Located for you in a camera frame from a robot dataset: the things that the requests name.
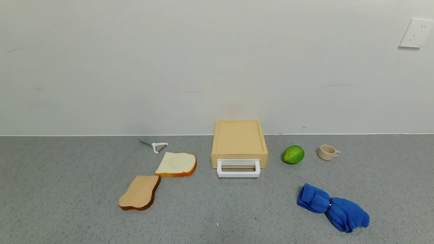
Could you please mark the yellow drawer case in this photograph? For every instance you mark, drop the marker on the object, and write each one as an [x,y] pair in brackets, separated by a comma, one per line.
[239,137]

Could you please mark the white bread slice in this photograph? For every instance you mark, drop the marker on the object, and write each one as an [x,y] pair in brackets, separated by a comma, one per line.
[176,164]

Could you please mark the white peeler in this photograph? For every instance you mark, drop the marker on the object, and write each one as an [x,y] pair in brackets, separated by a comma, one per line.
[156,145]

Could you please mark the green lime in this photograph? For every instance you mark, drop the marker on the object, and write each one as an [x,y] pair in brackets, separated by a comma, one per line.
[293,154]

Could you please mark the brown toast slice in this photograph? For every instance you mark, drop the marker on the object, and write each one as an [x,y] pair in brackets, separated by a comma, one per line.
[139,193]

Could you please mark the beige cup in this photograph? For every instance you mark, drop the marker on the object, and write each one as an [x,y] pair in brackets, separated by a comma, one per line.
[326,152]

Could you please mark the blue cloth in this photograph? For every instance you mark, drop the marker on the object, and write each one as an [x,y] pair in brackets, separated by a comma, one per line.
[342,211]

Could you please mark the white wall socket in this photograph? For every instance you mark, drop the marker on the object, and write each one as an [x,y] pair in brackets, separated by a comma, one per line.
[416,33]

